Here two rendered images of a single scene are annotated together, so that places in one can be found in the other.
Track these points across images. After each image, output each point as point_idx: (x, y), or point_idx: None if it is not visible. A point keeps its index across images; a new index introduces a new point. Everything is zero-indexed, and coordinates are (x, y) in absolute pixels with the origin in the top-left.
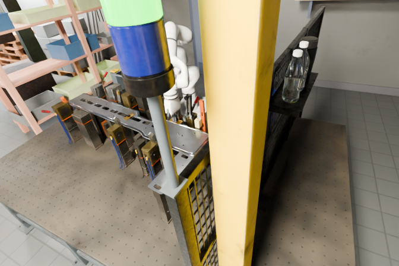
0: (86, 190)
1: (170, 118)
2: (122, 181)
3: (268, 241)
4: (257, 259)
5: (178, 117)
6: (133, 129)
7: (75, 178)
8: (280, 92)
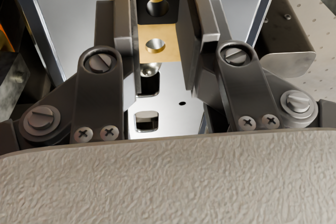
0: (331, 45)
1: (23, 66)
2: None
3: None
4: None
5: None
6: (206, 127)
7: (298, 86)
8: None
